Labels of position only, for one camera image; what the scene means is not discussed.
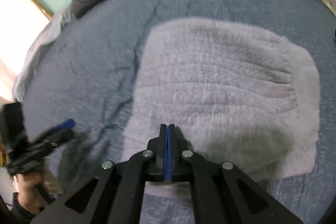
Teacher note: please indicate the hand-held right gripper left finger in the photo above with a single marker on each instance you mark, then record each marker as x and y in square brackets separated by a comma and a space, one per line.
[158, 161]

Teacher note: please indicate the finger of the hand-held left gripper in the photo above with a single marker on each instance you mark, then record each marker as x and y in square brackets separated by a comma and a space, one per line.
[60, 137]
[65, 124]

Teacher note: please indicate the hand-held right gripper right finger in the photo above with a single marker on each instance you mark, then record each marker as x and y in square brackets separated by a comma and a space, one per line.
[169, 158]

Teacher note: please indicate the grey fleece pants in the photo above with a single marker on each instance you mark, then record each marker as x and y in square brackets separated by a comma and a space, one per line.
[223, 82]

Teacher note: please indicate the person's left forearm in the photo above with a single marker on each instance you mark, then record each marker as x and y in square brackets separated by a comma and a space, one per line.
[23, 213]

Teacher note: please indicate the person's left hand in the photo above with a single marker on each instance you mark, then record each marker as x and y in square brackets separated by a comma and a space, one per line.
[29, 187]

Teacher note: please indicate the bed with blue sheet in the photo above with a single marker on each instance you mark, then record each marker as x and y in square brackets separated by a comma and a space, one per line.
[92, 56]

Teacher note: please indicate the light grey-blue blanket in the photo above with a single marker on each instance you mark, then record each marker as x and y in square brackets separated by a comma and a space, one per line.
[44, 40]

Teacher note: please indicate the pink curtain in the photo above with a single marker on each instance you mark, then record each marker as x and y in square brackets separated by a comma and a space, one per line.
[15, 29]

